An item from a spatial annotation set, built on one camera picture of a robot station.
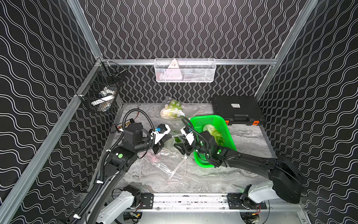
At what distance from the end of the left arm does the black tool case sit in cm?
58

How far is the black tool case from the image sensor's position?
3.44 ft

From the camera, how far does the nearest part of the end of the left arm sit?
547 millimetres
